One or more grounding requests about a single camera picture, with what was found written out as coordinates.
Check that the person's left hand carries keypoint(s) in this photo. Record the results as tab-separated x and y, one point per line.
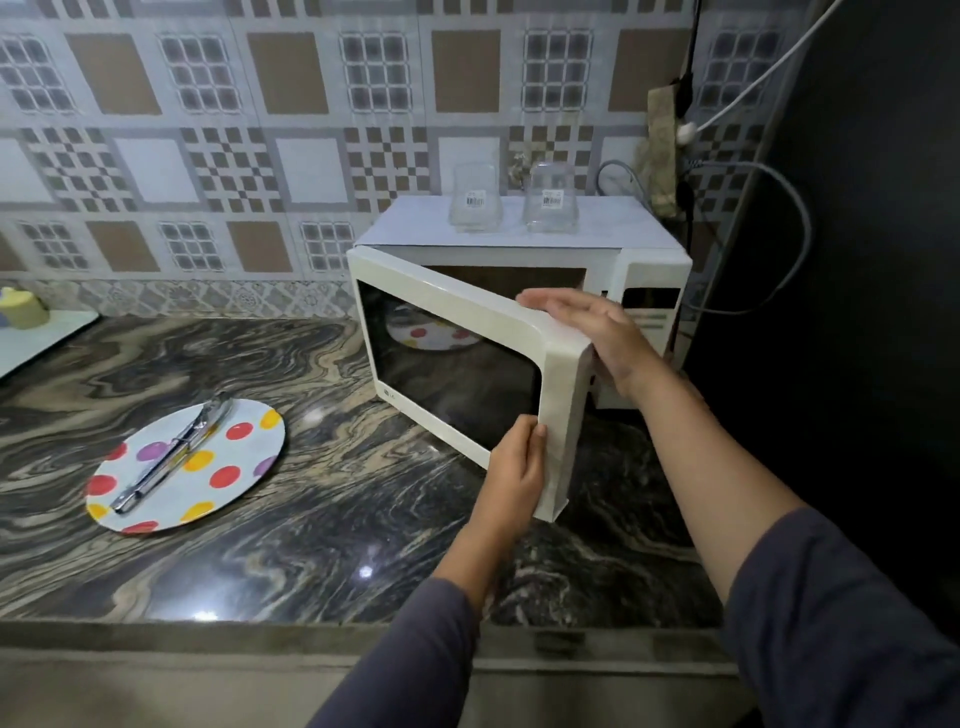
510	487

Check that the person's right hand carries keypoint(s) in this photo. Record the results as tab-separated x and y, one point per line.
607	334

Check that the white microwave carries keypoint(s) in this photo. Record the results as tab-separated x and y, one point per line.
465	330

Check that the clear plastic container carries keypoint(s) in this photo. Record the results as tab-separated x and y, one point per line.
551	199
475	199

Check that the silver refrigerator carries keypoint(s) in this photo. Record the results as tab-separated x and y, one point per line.
877	300

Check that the polka dot plate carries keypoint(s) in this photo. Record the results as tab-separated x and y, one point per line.
225	480

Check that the metal tongs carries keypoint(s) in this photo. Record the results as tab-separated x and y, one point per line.
161	465

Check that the person's right forearm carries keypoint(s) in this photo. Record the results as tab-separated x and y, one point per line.
765	510

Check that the person's left forearm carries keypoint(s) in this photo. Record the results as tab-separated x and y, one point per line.
442	622

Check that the crumpled clear plastic wrap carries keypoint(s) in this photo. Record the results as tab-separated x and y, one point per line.
519	171

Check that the beige power strip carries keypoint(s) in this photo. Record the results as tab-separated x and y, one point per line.
664	150

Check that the light lower kitchen cabinet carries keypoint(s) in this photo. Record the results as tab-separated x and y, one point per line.
225	682

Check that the white tray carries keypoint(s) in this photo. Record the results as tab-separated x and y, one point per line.
45	341

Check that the small yellow container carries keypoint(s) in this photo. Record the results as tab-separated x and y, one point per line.
22	309

